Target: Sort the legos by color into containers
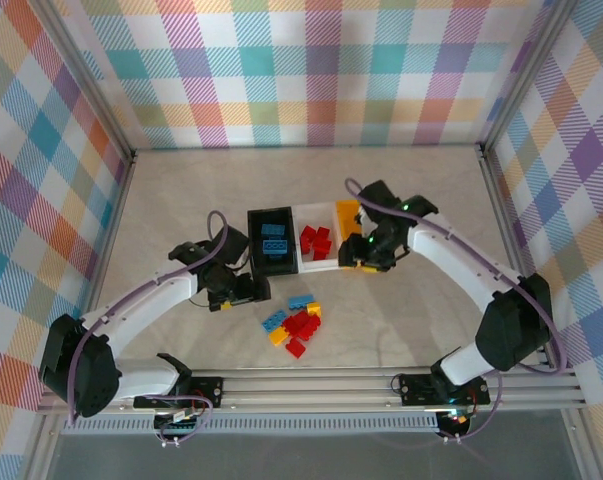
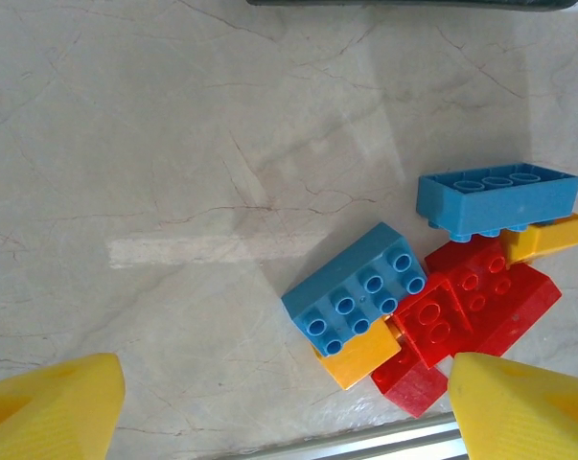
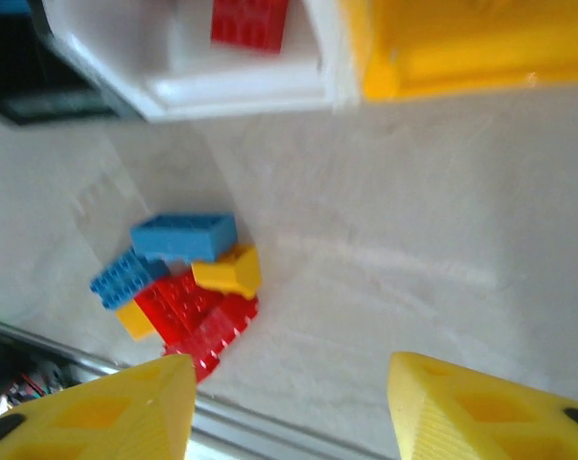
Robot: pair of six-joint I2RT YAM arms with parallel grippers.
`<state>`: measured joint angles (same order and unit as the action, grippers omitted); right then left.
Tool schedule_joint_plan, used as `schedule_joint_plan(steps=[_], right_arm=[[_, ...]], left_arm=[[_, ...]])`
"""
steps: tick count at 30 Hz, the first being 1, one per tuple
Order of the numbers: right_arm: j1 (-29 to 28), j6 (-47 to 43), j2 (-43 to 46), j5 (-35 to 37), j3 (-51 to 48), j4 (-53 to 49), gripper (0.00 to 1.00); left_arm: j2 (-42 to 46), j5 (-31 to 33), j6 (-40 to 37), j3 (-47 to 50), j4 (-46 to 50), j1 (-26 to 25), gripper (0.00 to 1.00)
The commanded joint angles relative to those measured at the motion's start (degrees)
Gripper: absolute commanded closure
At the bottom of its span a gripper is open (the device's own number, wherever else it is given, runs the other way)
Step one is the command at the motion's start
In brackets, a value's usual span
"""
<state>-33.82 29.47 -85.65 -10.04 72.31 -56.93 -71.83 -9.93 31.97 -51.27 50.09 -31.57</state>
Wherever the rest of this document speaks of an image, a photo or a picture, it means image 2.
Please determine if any red lego brick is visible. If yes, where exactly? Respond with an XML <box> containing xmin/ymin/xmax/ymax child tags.
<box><xmin>370</xmin><ymin>347</ymin><xmax>451</xmax><ymax>419</ymax></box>
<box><xmin>425</xmin><ymin>237</ymin><xmax>563</xmax><ymax>358</ymax></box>
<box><xmin>392</xmin><ymin>272</ymin><xmax>468</xmax><ymax>370</ymax></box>

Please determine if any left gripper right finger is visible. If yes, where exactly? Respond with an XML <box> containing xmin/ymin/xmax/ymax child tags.
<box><xmin>449</xmin><ymin>352</ymin><xmax>578</xmax><ymax>460</ymax></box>

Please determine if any aluminium mounting rail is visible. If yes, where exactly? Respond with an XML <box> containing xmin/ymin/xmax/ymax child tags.
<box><xmin>216</xmin><ymin>414</ymin><xmax>467</xmax><ymax>460</ymax></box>

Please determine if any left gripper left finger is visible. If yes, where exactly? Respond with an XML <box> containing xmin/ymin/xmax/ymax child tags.
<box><xmin>0</xmin><ymin>353</ymin><xmax>126</xmax><ymax>460</ymax></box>

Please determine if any yellow lego brick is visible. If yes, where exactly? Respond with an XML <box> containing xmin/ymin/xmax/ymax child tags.
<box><xmin>312</xmin><ymin>316</ymin><xmax>404</xmax><ymax>392</ymax></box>
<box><xmin>501</xmin><ymin>212</ymin><xmax>578</xmax><ymax>265</ymax></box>

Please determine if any blue lego brick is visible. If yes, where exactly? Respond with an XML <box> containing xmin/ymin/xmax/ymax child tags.
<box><xmin>416</xmin><ymin>162</ymin><xmax>578</xmax><ymax>244</ymax></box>
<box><xmin>281</xmin><ymin>221</ymin><xmax>429</xmax><ymax>358</ymax></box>

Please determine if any black plastic bin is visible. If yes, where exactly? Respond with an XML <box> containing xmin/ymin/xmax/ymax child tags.
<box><xmin>245</xmin><ymin>0</ymin><xmax>577</xmax><ymax>9</ymax></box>

